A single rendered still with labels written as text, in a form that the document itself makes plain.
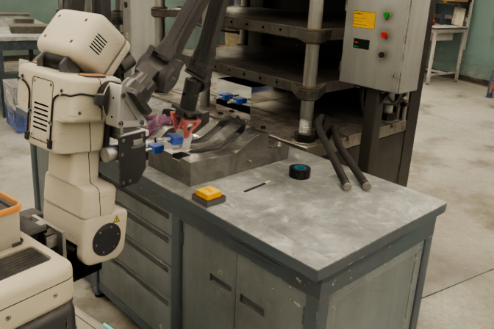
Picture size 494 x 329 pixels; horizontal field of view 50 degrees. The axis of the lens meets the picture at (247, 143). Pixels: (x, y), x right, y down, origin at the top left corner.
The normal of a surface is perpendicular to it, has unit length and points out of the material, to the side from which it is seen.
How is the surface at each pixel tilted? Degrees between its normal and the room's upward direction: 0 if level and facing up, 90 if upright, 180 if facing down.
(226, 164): 90
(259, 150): 90
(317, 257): 0
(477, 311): 0
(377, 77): 90
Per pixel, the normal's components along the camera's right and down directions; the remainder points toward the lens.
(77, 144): 0.78, 0.23
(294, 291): -0.73, 0.18
